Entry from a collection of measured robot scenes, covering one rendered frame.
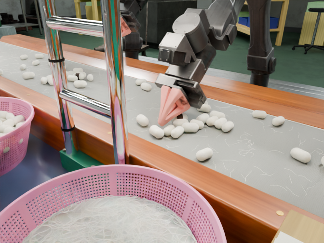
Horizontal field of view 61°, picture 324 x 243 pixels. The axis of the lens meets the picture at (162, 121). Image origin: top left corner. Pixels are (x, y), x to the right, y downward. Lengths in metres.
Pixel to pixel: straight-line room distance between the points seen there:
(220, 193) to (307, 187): 0.15
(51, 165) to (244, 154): 0.39
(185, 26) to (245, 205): 0.35
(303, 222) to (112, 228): 0.22
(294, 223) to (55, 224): 0.29
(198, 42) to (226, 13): 0.12
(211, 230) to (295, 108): 0.42
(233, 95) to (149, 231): 0.46
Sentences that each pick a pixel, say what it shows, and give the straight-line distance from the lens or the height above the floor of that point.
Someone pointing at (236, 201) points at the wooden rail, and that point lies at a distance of 0.38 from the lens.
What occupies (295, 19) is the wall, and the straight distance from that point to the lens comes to 7.81.
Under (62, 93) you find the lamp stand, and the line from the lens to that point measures 0.50.
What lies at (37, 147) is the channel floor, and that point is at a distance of 0.70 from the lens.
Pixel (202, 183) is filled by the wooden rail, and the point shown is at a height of 0.77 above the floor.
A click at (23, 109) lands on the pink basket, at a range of 0.72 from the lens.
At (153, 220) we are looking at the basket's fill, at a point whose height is 0.73.
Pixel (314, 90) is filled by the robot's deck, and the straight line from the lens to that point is 1.15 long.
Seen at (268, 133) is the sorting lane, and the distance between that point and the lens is 0.60.
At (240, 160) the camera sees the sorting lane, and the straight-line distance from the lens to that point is 0.50.
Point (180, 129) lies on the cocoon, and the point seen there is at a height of 0.76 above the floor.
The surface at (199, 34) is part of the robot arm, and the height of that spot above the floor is 0.93.
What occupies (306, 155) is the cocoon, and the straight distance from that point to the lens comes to 0.52.
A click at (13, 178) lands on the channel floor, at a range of 0.62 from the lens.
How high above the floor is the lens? 1.01
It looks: 26 degrees down
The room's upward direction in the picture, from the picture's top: straight up
